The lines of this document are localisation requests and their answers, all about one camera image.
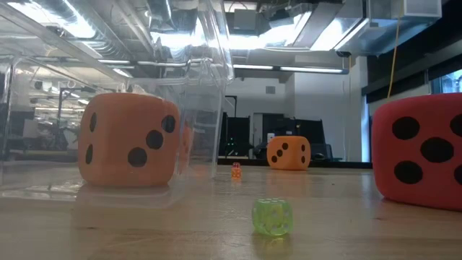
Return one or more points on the large orange foam die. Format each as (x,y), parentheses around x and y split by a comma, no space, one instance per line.
(288,153)
(126,139)

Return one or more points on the small green translucent die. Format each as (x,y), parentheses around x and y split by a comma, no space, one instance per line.
(272,216)

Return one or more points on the large red foam die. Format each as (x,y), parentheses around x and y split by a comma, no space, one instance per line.
(415,151)

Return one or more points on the black cabinet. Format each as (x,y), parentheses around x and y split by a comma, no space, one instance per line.
(234,135)

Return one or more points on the small orange-red die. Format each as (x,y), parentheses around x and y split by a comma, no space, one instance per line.
(236,171)

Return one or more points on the black computer monitor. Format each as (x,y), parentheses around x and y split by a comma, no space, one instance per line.
(296,128)

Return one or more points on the clear plastic bin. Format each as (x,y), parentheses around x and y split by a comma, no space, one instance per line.
(213,54)

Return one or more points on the fluorescent ceiling light strip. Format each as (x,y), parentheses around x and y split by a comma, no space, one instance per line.
(285,68)

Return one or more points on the silver ventilation duct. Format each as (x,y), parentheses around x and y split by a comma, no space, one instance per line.
(325,25)

